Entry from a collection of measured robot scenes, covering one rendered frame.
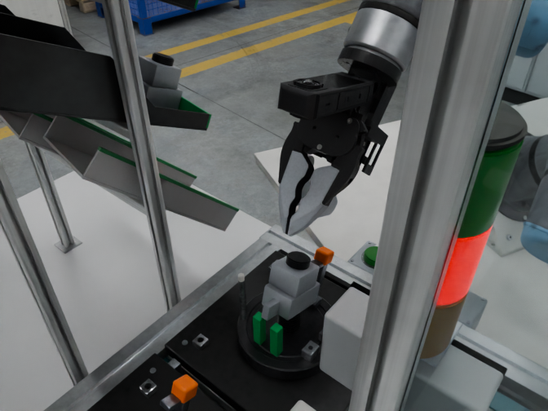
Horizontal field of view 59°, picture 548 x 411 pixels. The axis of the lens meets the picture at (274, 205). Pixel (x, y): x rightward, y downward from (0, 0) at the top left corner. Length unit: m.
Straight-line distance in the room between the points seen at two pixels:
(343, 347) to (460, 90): 0.24
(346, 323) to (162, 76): 0.46
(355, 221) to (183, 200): 0.44
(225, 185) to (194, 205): 1.88
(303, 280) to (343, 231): 0.44
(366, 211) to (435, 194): 0.86
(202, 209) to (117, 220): 0.36
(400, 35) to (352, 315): 0.30
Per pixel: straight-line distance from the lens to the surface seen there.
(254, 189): 2.58
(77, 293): 0.95
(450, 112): 0.20
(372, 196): 1.12
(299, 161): 0.54
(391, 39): 0.54
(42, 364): 0.87
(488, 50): 0.19
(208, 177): 2.69
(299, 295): 0.61
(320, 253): 0.65
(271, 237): 0.84
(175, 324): 0.74
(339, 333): 0.37
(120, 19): 0.55
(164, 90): 0.71
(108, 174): 0.64
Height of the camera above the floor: 1.52
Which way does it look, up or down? 38 degrees down
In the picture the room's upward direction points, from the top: straight up
